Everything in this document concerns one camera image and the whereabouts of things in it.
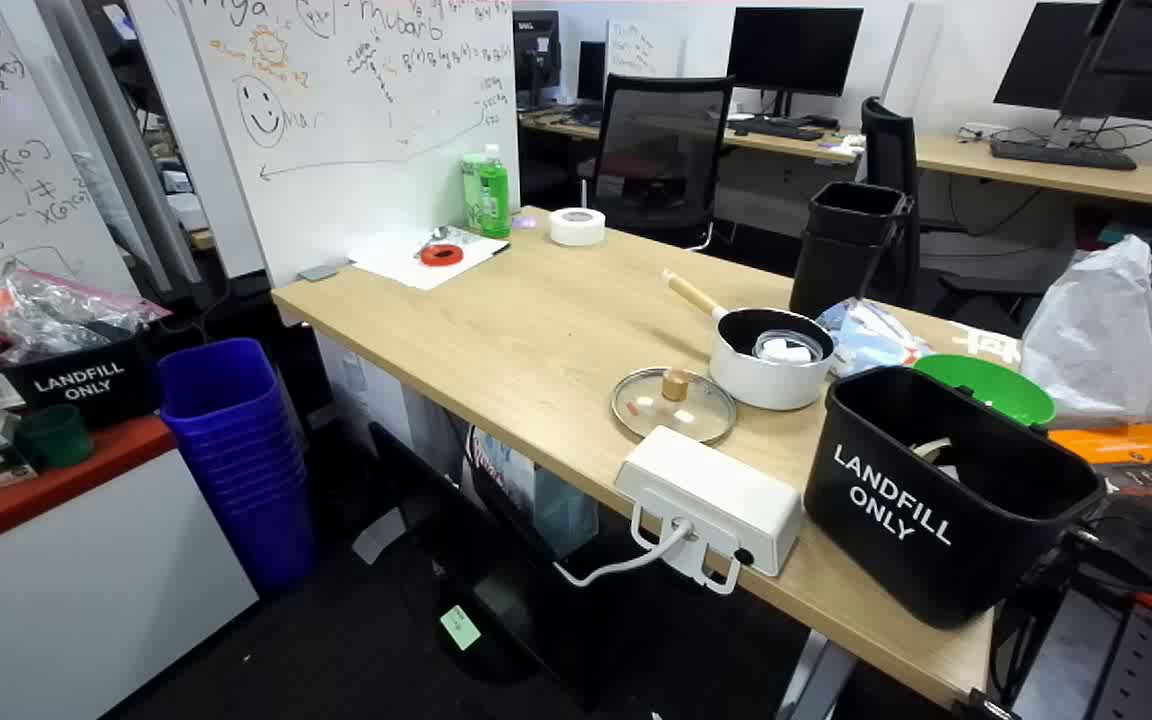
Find grey whiteboard eraser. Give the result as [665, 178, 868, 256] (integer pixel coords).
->
[291, 256, 358, 288]

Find clear bag of trash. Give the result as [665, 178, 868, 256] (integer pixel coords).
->
[0, 260, 173, 368]

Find black keyboard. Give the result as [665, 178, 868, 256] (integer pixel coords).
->
[729, 114, 834, 145]
[988, 134, 1143, 170]

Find green plastic bottle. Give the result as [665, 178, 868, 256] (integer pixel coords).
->
[455, 138, 515, 244]

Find green bowl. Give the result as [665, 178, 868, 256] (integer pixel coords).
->
[912, 351, 1060, 433]

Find stacked blue bins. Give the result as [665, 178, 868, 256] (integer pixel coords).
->
[152, 336, 325, 597]

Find white cutting board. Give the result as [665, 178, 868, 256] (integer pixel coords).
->
[351, 220, 514, 294]

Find small black landfill bin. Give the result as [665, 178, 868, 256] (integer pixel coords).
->
[0, 332, 164, 433]

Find white tape roll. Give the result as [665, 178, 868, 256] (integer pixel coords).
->
[546, 203, 614, 253]

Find whiteboard with dense writing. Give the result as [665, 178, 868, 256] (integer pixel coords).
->
[0, 0, 142, 325]

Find whiteboard with smiley drawing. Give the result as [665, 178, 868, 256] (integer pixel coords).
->
[173, 0, 523, 288]

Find white control box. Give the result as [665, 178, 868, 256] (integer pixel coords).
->
[614, 424, 807, 597]

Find orange folder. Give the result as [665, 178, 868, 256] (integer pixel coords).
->
[1047, 416, 1152, 473]

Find green sticky note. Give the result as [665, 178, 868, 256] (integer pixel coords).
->
[437, 598, 487, 656]

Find white plastic bag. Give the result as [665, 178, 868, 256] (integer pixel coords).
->
[1016, 232, 1152, 433]

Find glass lid with wooden knob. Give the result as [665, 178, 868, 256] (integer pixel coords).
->
[610, 363, 744, 447]

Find white cable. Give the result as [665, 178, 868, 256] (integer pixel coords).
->
[549, 504, 696, 591]

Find dark green cup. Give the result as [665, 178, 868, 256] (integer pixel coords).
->
[14, 398, 96, 473]

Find clear bluish plastic bag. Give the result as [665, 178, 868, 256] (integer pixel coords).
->
[812, 294, 930, 378]

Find wide black computer monitor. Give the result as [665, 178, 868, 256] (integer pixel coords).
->
[991, 0, 1152, 129]

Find black perforated metal panel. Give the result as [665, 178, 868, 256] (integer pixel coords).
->
[991, 523, 1152, 720]

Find black mesh office chair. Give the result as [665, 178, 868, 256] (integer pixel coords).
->
[590, 70, 736, 253]
[855, 95, 1079, 299]

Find white pot with wooden handle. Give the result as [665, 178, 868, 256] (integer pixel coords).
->
[660, 269, 841, 410]

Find white cup inside pot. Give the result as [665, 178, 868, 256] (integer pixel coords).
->
[750, 325, 834, 372]

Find empty black plastic bin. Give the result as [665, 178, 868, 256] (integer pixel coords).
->
[790, 178, 919, 325]

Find red tape roll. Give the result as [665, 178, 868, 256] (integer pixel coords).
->
[418, 235, 470, 272]

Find large black landfill bin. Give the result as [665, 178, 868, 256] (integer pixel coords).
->
[805, 363, 1114, 630]

